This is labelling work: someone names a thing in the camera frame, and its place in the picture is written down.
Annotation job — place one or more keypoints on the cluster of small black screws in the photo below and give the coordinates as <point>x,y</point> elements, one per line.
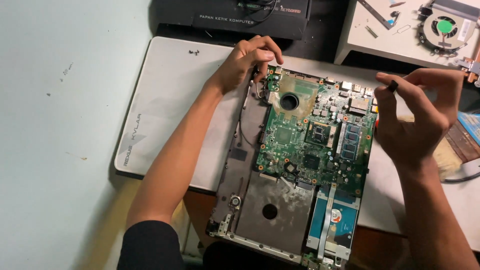
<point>194,52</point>

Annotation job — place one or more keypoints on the green memory module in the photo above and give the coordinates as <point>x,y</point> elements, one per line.
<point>350,142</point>

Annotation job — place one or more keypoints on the long grey metal strip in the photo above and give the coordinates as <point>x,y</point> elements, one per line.
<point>375,14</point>

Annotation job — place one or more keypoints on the small round laptop speaker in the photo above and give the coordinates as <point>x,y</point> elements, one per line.
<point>235,201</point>

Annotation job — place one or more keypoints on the green laptop motherboard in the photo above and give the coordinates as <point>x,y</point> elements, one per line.
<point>288,135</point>

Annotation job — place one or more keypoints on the person's right hand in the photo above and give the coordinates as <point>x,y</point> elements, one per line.
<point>416,127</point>

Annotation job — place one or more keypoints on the person's left hand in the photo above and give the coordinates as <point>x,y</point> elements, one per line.
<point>240,63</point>

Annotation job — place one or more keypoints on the person's left fingers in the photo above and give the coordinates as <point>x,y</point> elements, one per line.
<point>262,52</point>

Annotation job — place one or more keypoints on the hard drive with metal bracket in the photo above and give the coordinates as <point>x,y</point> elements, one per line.
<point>344,227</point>

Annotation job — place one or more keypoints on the open grey laptop chassis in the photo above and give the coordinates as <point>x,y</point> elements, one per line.
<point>273,210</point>

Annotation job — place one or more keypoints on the white raised stand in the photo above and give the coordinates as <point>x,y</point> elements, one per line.
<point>393,43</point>

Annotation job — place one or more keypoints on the square processor chip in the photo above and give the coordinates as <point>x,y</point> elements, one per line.
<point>319,133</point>

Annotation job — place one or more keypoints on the copper heat pipe with bracket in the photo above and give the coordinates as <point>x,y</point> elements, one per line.
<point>473,68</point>

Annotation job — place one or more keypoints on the large white desk mat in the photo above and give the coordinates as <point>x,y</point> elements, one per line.
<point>168,112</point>

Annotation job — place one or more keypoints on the small black and blue part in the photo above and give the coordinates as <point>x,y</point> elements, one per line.
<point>393,17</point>

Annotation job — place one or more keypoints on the small black plastic piece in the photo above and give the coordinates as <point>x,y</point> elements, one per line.
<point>392,86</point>

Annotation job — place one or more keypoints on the metal ejector pin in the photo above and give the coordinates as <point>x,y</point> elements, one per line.
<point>397,31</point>

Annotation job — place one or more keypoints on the small grey metal piece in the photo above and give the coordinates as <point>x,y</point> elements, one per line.
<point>371,32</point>

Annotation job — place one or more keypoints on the wooden brush with beige bristles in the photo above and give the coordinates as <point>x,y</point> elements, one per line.
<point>450,157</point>

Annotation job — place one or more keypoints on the blue flat packet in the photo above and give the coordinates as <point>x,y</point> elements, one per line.
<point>471,127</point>

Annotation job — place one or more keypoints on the black keyboard box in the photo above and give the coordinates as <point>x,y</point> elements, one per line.
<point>225,24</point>

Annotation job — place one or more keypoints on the laptop cooling fan green sticker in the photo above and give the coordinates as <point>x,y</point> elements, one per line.
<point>445,27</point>

